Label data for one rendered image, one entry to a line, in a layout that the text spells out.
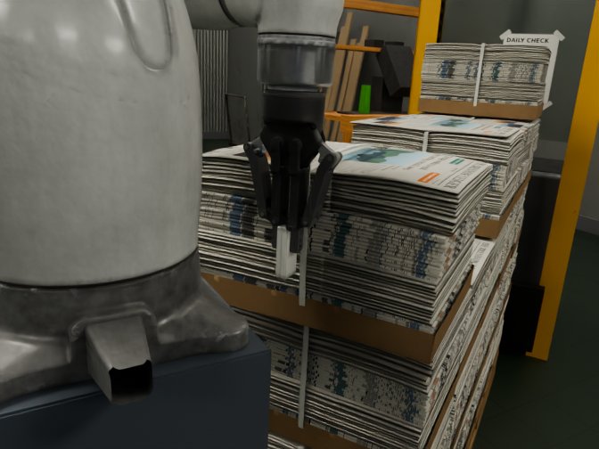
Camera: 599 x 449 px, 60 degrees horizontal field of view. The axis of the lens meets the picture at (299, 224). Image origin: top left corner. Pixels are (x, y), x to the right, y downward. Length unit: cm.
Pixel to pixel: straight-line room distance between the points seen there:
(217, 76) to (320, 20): 810
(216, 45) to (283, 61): 809
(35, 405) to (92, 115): 16
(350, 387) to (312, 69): 46
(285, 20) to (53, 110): 34
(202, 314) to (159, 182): 10
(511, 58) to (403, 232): 123
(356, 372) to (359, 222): 24
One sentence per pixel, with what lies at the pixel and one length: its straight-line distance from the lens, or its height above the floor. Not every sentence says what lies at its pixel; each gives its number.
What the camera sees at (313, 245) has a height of 96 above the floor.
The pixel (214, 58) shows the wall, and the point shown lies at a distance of 866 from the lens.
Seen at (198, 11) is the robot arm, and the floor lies 125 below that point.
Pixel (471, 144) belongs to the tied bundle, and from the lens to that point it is 123.
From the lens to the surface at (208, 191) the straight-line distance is 77.
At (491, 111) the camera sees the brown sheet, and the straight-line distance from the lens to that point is 181.
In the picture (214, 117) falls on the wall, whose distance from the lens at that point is 871.
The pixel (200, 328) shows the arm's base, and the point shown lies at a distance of 36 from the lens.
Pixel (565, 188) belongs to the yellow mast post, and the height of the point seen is 77.
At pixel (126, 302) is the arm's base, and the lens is 34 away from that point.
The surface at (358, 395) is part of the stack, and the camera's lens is 81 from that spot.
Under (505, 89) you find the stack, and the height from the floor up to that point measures 115.
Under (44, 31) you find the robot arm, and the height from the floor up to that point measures 120.
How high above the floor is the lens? 119
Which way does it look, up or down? 17 degrees down
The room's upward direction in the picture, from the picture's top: 3 degrees clockwise
